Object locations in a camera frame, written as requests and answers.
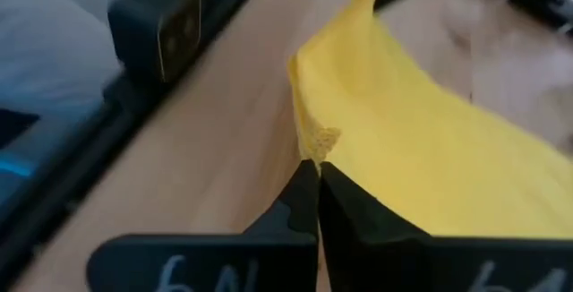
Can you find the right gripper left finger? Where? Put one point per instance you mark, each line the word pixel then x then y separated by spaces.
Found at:
pixel 250 260

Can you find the black aluminium table frame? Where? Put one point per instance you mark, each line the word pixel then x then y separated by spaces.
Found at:
pixel 67 180

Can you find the yellow microfiber towel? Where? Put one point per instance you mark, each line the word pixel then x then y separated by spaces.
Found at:
pixel 425 148

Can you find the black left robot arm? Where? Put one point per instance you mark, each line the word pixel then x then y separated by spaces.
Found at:
pixel 156 28

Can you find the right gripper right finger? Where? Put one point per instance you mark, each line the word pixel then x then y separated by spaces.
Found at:
pixel 403 260

